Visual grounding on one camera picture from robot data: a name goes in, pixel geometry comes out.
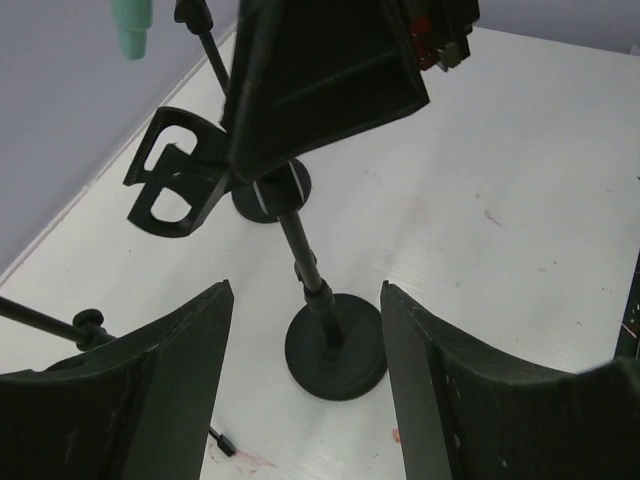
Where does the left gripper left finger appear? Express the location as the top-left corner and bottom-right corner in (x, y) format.
(1, 281), (234, 479)

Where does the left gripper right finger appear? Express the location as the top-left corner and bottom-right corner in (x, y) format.
(380, 283), (639, 479)

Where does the black tripod stand shock mount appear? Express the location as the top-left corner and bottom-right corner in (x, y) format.
(0, 295), (236, 457)

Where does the black round-base stand front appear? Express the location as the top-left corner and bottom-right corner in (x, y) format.
(124, 107), (387, 401)

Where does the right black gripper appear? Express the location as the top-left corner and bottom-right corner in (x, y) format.
(221, 0), (480, 180)

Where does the black round-base stand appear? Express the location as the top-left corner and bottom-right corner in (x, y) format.
(124, 107), (387, 401)
(173, 0), (314, 224)

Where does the black round-base stand rear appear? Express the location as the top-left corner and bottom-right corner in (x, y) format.
(173, 0), (314, 224)

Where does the teal green microphone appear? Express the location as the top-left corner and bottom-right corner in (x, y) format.
(110, 0), (153, 61)

